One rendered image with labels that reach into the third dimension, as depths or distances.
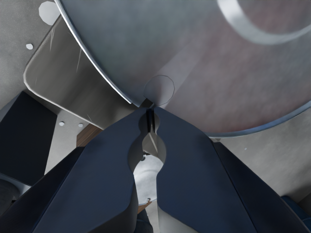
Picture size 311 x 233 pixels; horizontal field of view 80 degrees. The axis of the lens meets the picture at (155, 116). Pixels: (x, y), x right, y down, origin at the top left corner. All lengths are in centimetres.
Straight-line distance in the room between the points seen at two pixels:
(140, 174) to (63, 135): 50
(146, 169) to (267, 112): 62
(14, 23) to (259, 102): 87
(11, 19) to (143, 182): 79
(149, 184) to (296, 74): 71
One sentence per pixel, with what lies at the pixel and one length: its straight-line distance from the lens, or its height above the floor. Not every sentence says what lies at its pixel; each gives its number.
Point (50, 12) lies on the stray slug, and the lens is 25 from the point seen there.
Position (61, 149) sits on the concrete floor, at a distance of 115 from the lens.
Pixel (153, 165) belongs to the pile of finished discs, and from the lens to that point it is 76.
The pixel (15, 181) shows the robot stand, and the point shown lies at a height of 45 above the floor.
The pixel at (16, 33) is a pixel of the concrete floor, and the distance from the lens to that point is 93.
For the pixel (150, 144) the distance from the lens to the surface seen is 15.
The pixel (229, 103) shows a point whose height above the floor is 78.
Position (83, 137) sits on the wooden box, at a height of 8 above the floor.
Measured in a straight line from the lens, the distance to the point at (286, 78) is 20.
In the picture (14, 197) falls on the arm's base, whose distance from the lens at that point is 66.
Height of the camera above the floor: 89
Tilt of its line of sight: 54 degrees down
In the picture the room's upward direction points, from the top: 147 degrees clockwise
